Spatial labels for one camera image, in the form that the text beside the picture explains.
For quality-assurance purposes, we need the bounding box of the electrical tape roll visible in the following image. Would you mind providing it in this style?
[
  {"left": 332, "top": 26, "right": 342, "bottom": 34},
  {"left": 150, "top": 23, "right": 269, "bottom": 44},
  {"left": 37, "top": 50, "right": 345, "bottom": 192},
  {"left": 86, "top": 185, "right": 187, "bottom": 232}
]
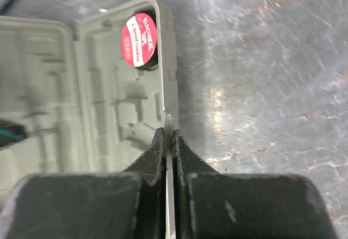
[{"left": 121, "top": 12, "right": 158, "bottom": 70}]

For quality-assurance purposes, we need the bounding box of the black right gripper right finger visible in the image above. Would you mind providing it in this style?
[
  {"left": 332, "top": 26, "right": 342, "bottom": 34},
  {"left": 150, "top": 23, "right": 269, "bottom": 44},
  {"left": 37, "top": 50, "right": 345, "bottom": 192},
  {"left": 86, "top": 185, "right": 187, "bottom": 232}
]
[{"left": 172, "top": 130, "right": 337, "bottom": 238}]

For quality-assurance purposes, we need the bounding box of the grey plastic tool case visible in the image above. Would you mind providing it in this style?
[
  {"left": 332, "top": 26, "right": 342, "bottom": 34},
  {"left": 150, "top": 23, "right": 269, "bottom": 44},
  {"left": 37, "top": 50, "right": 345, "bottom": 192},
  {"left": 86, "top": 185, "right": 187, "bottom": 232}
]
[{"left": 1, "top": 0, "right": 178, "bottom": 238}]

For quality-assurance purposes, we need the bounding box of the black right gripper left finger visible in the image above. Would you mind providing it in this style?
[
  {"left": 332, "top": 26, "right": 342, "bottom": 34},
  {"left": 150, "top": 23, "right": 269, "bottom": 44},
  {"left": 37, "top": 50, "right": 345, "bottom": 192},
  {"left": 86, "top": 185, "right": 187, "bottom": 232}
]
[{"left": 1, "top": 128, "right": 165, "bottom": 238}]

